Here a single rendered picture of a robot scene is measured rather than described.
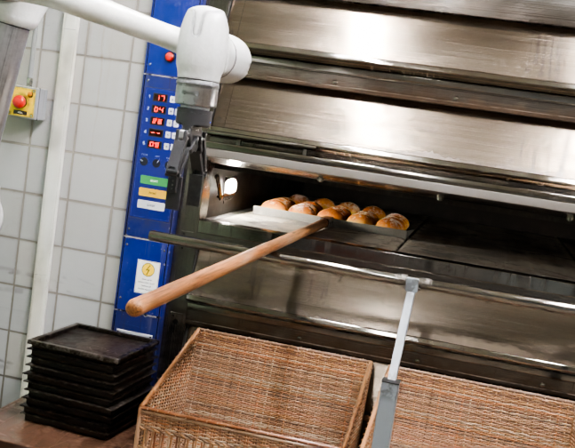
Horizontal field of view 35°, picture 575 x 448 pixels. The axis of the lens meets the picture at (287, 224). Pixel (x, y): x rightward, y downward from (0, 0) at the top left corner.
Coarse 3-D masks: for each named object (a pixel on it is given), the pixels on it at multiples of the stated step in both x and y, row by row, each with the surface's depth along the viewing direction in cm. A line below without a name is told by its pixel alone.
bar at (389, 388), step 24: (168, 240) 249; (192, 240) 247; (288, 264) 242; (312, 264) 241; (336, 264) 240; (408, 288) 235; (432, 288) 234; (456, 288) 233; (480, 288) 232; (408, 312) 231; (384, 384) 216; (384, 408) 216; (384, 432) 217
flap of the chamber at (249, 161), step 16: (208, 160) 282; (224, 160) 272; (240, 160) 266; (256, 160) 265; (272, 160) 264; (288, 160) 263; (304, 176) 279; (336, 176) 261; (352, 176) 259; (368, 176) 258; (384, 176) 258; (416, 192) 267; (432, 192) 258; (448, 192) 254; (464, 192) 253; (480, 192) 252; (496, 192) 251; (512, 208) 265; (528, 208) 256; (544, 208) 249; (560, 208) 248
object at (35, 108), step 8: (16, 88) 288; (24, 88) 287; (32, 88) 287; (40, 88) 288; (24, 96) 287; (40, 96) 289; (32, 104) 287; (40, 104) 290; (8, 112) 289; (16, 112) 288; (24, 112) 288; (32, 112) 287; (40, 112) 290; (40, 120) 292
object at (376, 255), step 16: (208, 224) 285; (224, 224) 284; (256, 240) 282; (304, 240) 279; (320, 240) 278; (336, 256) 277; (352, 256) 276; (368, 256) 275; (384, 256) 274; (400, 256) 273; (416, 256) 273; (432, 272) 271; (448, 272) 270; (464, 272) 269; (480, 272) 268; (496, 272) 267; (512, 272) 268; (528, 288) 266; (544, 288) 265; (560, 288) 264
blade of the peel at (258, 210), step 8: (256, 208) 328; (264, 208) 327; (272, 216) 327; (280, 216) 326; (288, 216) 326; (296, 216) 325; (304, 216) 324; (312, 216) 324; (336, 224) 322; (344, 224) 321; (352, 224) 321; (360, 224) 320; (368, 224) 320; (368, 232) 320; (376, 232) 319; (384, 232) 319; (392, 232) 318; (400, 232) 317; (408, 232) 323
